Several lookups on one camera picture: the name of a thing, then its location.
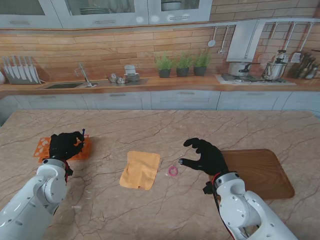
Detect red black right arm cables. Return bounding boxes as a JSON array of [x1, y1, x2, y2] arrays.
[[211, 172, 238, 238]]

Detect red black left arm cables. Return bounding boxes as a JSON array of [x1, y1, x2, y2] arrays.
[[61, 159, 70, 185]]

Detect brown wooden tray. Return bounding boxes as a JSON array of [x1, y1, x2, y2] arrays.
[[209, 148, 296, 200]]

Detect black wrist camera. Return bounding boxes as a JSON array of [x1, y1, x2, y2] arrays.
[[65, 162, 74, 184], [202, 181, 216, 195]]

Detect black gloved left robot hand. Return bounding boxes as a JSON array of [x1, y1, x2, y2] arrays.
[[48, 131, 87, 161]]

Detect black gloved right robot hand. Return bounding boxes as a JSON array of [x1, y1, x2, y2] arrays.
[[178, 137, 230, 177]]

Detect red black arm cables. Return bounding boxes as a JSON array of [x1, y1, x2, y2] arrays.
[[61, 159, 70, 185], [211, 172, 238, 238]]

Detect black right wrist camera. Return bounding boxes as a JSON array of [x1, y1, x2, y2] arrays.
[[202, 181, 216, 195]]

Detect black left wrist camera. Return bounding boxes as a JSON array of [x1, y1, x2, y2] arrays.
[[65, 162, 74, 184]]

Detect printed kitchen backdrop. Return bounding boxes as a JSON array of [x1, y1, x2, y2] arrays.
[[0, 0, 320, 112]]

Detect orange test tube rack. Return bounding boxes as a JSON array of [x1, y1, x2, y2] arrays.
[[32, 134, 92, 164]]

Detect yellow microfibre cloth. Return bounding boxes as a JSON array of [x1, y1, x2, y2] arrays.
[[119, 150, 161, 191]]

